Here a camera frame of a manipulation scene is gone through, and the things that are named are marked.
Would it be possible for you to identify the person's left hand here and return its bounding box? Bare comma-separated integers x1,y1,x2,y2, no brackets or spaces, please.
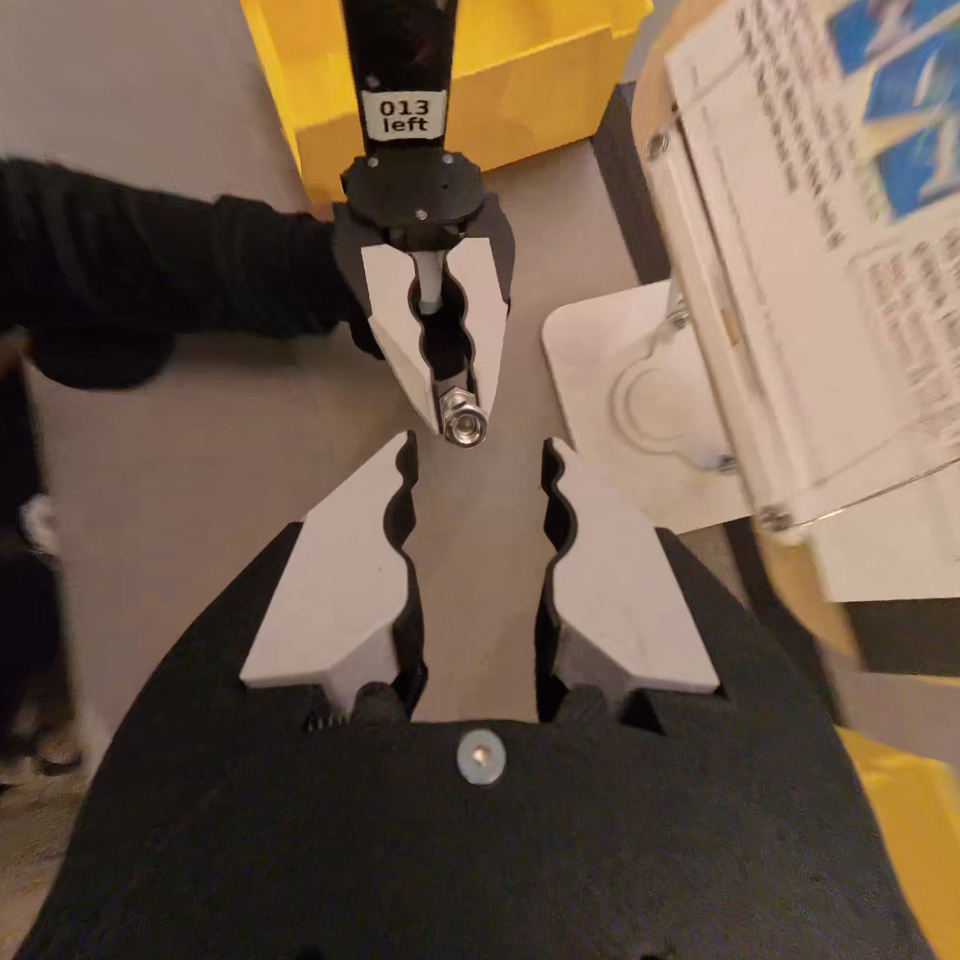
216,195,385,361

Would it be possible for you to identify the yellow plastic bin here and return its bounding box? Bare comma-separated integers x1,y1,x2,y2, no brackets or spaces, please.
840,727,960,960
240,0,655,198

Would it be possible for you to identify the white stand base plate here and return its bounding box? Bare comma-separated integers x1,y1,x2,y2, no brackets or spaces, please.
541,281,759,530

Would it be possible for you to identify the silver hex nut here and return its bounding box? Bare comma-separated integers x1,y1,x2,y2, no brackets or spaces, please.
441,408,490,451

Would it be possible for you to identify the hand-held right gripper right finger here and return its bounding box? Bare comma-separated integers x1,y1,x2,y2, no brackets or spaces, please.
534,436,721,723

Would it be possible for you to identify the curved document stand board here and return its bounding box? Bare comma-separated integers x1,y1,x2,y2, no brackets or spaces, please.
592,0,960,676

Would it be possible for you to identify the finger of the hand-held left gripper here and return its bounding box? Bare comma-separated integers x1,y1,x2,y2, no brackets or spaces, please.
360,247,445,436
448,238,511,421

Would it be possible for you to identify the clear stand bracket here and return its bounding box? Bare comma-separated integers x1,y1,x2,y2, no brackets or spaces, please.
660,277,695,335

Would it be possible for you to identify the person's left forearm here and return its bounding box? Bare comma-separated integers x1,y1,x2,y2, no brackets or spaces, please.
0,157,226,391

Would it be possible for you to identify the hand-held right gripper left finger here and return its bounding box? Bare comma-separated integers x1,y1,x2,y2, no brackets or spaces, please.
240,431,429,723

